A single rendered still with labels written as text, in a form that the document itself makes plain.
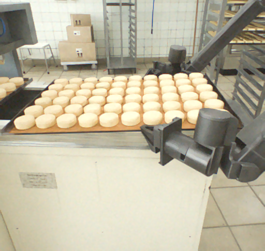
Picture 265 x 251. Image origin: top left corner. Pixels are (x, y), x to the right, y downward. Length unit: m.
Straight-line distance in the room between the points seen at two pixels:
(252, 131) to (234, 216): 1.22
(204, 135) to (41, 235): 0.74
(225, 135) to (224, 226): 1.19
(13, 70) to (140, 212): 0.84
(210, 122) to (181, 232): 0.54
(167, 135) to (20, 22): 0.83
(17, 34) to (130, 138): 0.72
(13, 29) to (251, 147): 0.99
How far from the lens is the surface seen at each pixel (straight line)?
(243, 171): 0.48
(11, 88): 0.97
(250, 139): 0.50
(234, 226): 1.64
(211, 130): 0.44
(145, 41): 4.68
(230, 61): 4.14
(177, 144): 0.49
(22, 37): 1.15
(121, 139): 0.65
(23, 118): 0.69
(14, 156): 0.77
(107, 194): 0.78
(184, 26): 4.80
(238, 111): 2.63
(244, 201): 1.80
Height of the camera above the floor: 1.22
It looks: 29 degrees down
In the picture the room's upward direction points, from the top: straight up
